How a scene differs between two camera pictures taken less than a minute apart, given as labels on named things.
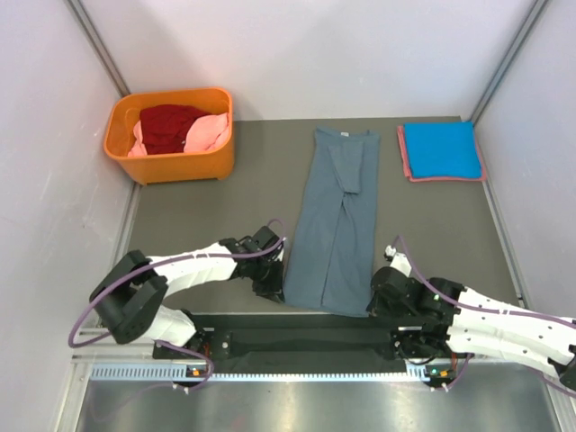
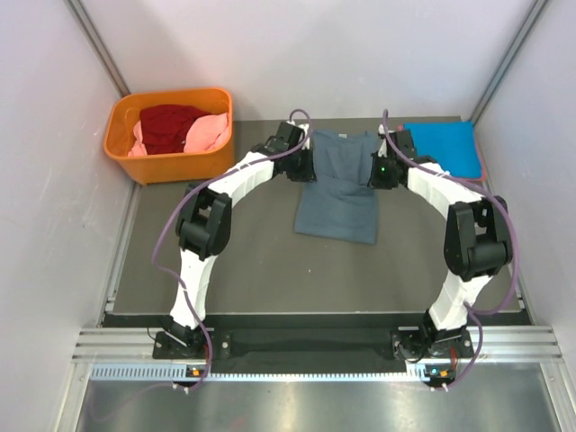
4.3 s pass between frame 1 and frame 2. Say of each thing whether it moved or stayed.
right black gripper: moved
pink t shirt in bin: stayed
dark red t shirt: stayed
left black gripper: moved
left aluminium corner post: stayed
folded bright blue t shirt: stayed
